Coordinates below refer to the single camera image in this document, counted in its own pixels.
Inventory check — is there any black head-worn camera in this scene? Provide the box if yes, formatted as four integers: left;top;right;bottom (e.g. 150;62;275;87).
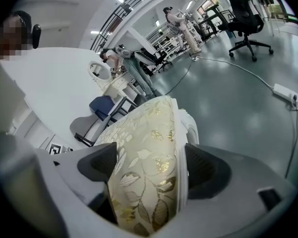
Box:
31;23;42;50

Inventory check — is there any black floor cable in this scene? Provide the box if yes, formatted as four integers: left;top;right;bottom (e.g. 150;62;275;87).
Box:
163;58;193;95

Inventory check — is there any black metal railing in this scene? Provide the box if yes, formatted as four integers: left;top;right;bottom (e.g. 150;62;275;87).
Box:
90;0;169;53

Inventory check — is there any person's head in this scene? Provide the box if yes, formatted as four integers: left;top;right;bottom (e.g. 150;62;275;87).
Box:
0;10;33;59

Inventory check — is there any grey chair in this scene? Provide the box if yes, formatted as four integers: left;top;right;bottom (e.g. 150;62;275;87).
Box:
69;115;112;147

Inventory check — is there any white background shelving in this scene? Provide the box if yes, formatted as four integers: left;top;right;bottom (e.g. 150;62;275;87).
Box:
146;28;189;57

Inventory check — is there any cream vanity with oval mirror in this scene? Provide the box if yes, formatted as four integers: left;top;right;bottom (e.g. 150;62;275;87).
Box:
87;60;130;98

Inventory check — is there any white sheet covered table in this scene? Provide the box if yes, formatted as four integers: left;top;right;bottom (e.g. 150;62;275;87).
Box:
7;93;57;150

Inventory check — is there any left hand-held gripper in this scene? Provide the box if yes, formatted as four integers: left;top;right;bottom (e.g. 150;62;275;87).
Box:
48;142;76;156

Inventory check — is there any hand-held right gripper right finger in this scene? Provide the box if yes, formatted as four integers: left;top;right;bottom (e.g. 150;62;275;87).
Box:
184;143;232;200

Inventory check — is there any black office chair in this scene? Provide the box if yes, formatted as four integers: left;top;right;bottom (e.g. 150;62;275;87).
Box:
217;0;274;62
134;48;173;73

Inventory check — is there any blue chair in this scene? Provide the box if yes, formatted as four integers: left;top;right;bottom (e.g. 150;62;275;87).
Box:
88;95;139;123

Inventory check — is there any grey power cable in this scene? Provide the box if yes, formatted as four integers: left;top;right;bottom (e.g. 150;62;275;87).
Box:
284;105;298;178

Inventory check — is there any gold floral upholstered chair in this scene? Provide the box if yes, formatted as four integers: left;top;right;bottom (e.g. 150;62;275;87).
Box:
93;95;200;238

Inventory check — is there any white floor cable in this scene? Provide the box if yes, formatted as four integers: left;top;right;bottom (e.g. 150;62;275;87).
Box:
198;56;275;91

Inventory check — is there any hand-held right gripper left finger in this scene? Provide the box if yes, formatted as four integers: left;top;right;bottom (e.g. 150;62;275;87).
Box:
76;142;118;183

